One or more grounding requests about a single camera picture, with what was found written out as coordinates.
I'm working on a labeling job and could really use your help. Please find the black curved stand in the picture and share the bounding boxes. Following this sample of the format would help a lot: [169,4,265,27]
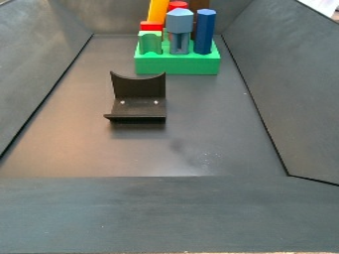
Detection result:
[103,71,167,121]

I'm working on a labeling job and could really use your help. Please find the small red block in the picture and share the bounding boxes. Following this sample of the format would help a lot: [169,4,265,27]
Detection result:
[139,21,163,31]

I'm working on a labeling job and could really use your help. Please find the yellow rectangular block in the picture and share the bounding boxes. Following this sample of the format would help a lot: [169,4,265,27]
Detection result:
[147,0,170,23]

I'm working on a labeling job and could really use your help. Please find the red cylinder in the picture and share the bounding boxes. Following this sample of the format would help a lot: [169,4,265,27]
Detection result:
[169,1,189,11]

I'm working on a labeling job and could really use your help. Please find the dark blue hexagonal prism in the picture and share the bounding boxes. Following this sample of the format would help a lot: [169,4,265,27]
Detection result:
[194,9,217,55]

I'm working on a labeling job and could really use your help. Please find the green shape board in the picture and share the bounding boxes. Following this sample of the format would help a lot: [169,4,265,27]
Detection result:
[134,31,222,75]

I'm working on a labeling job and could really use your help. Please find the green arch block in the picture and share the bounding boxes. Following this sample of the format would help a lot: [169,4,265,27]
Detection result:
[138,31,163,55]

